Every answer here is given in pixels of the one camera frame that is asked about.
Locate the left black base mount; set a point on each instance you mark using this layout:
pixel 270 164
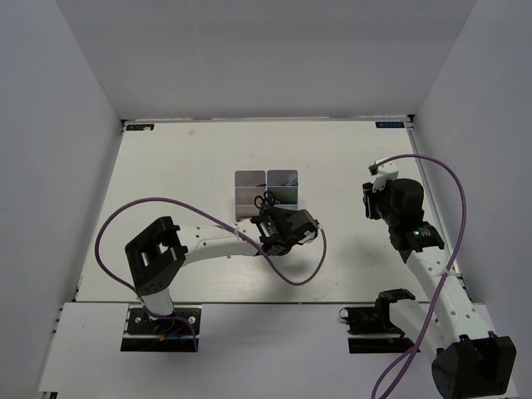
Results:
pixel 145 334

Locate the green highlighter marker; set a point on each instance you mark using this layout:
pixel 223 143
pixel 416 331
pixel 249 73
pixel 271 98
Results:
pixel 286 201

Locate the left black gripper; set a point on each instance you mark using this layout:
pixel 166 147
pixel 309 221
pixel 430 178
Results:
pixel 271 212

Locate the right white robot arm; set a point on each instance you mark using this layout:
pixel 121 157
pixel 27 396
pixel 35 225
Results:
pixel 468 360

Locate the left blue corner label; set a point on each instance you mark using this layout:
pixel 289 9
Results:
pixel 140 127

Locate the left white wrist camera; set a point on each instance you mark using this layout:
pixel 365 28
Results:
pixel 309 235

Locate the white organizer bin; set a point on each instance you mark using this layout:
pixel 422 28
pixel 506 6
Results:
pixel 274 179
pixel 244 197

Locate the blue corner label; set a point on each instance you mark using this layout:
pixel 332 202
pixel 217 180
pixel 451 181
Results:
pixel 140 127
pixel 389 125

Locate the right white organizer bin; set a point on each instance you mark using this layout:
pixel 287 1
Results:
pixel 274 179

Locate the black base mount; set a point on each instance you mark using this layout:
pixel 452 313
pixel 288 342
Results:
pixel 367 335
pixel 145 334

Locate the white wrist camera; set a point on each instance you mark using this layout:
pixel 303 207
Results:
pixel 383 171
pixel 309 235

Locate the right blue corner label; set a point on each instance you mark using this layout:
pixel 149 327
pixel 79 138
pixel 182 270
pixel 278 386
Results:
pixel 389 125

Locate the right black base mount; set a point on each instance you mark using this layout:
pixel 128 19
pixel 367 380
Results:
pixel 367 335

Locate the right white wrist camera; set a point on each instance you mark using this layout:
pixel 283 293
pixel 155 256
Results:
pixel 383 171

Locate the left white organizer bin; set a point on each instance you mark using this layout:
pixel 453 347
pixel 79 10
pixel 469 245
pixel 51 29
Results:
pixel 244 197

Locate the black handled scissors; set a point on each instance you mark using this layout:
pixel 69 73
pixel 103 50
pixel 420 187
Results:
pixel 266 200

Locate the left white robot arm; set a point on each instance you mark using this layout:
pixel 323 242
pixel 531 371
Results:
pixel 158 253

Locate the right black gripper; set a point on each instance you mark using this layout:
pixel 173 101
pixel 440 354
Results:
pixel 370 197

